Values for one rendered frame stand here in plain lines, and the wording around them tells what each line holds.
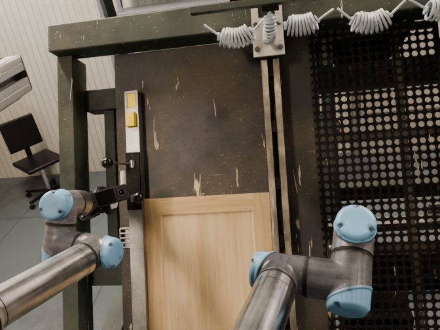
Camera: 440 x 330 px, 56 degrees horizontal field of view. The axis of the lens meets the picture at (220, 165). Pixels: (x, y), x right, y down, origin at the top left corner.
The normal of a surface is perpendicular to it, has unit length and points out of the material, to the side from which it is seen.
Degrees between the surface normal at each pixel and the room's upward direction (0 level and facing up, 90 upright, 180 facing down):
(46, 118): 90
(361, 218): 27
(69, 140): 57
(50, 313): 0
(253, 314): 12
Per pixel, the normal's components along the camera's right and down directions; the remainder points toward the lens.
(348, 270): -0.26, -0.57
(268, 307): 0.36, -0.84
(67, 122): -0.16, -0.07
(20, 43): -0.10, 0.47
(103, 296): -0.13, -0.88
